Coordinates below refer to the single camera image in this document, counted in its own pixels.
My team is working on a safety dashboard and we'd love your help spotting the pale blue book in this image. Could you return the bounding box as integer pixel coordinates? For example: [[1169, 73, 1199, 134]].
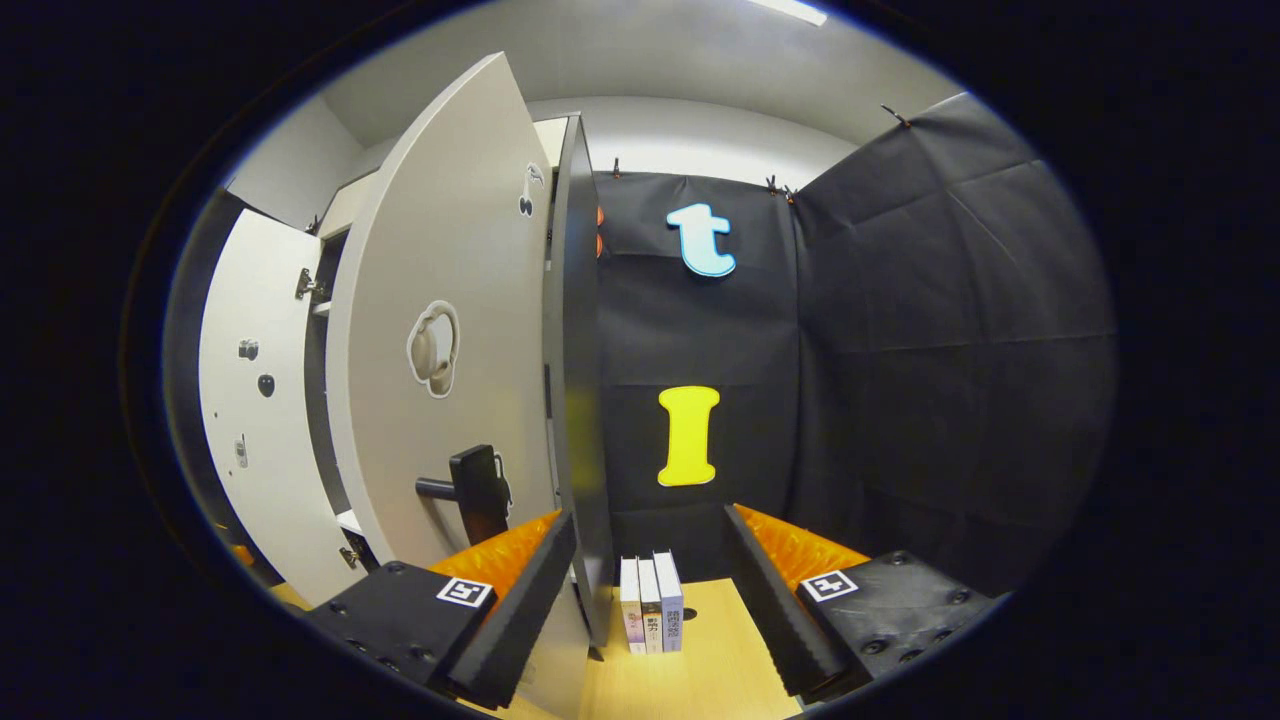
[[653, 550, 686, 654]]

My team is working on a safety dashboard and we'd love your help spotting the white shoe cabinet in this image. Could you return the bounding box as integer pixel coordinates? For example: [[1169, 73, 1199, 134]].
[[197, 52, 617, 720]]

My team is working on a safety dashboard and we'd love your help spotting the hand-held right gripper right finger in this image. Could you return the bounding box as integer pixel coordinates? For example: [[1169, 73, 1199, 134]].
[[721, 503, 1003, 703]]

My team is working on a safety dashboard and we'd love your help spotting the white book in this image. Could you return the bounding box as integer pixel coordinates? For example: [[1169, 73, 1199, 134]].
[[638, 555, 665, 655]]

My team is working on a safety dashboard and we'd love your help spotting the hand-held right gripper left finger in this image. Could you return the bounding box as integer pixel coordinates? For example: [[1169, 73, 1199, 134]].
[[303, 509, 580, 711]]

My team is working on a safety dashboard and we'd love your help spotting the ceiling light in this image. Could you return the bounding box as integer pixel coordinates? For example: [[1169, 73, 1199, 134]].
[[745, 0, 830, 27]]

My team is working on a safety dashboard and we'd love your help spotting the white shoe cabinet door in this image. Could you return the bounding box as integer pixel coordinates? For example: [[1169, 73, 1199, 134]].
[[327, 52, 593, 720], [197, 208, 367, 607]]

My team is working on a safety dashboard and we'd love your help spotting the black backdrop cloth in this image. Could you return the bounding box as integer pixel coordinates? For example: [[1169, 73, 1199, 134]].
[[165, 92, 1117, 603]]

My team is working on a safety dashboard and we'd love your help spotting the black door handle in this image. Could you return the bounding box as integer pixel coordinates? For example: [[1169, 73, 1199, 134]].
[[415, 445, 514, 547]]

